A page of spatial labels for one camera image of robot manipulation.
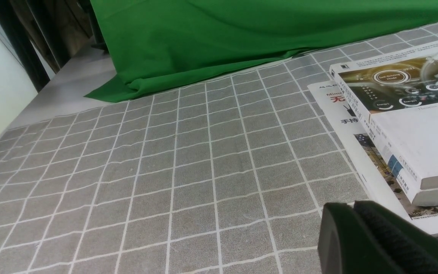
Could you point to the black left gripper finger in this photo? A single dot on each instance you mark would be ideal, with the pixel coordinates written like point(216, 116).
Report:
point(367, 238)

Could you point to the middle white book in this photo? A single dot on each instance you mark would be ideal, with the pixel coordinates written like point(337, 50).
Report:
point(412, 189)

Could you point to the large white bottom magazine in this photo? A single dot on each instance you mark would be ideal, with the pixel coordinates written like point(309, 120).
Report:
point(381, 186)

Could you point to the white self-driving book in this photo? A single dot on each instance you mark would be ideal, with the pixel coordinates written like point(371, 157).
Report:
point(397, 95)

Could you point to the grey checkered tablecloth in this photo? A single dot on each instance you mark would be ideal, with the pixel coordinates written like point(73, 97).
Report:
point(226, 176)

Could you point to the green backdrop cloth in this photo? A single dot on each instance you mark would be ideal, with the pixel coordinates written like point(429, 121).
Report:
point(157, 45)

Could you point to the dark frame at left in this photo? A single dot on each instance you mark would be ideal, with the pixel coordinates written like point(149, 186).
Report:
point(48, 32)

